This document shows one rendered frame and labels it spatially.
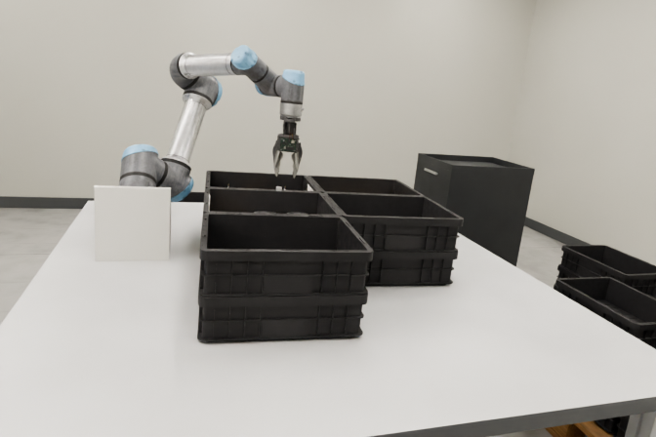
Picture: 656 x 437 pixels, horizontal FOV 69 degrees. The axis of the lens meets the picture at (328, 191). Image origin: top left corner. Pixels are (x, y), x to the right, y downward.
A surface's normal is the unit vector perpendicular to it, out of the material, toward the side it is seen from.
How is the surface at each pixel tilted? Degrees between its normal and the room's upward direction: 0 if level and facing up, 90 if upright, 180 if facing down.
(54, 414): 0
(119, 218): 90
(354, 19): 90
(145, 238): 90
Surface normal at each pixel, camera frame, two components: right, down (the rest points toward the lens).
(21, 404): 0.09, -0.97
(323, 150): 0.29, 0.24
